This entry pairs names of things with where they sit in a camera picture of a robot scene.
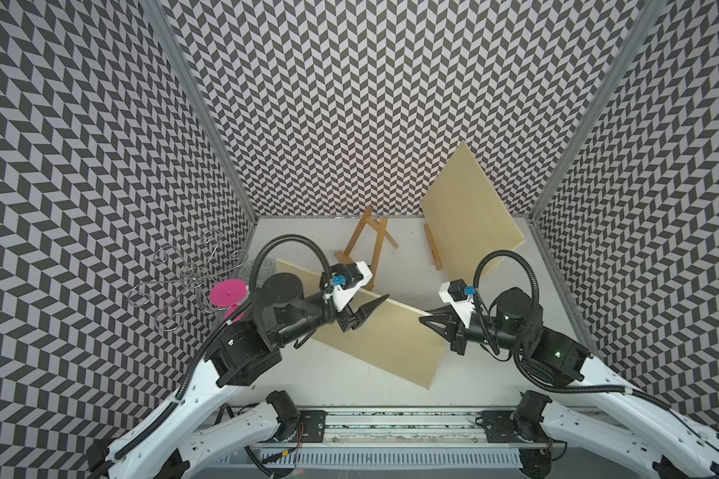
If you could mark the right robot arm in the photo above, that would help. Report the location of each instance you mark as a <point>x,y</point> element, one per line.
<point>575,397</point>

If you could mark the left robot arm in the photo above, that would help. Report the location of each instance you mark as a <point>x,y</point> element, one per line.
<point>275,314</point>

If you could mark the wooden easel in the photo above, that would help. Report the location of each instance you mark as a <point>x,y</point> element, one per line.
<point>367,242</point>
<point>433,247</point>

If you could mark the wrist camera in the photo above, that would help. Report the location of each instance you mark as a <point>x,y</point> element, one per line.
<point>459,296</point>
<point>343,281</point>

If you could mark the pink plastic goblet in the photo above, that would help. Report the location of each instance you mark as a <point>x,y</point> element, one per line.
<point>229,295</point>

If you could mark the aluminium front rail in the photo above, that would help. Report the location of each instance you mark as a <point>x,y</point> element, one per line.
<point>407,419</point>

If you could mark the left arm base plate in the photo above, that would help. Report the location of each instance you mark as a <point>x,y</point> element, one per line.
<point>308,427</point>

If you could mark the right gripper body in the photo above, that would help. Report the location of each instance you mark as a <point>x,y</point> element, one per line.
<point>474,333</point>

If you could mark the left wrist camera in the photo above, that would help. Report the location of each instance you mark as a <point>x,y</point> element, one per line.
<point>343,281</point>

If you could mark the metal wire rack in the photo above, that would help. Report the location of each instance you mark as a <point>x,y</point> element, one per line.
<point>165,297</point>

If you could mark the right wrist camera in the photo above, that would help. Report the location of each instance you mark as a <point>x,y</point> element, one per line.
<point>459,296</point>

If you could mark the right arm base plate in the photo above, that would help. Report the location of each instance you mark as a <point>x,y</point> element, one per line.
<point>504,427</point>

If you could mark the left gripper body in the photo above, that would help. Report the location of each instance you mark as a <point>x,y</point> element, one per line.
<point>345,318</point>

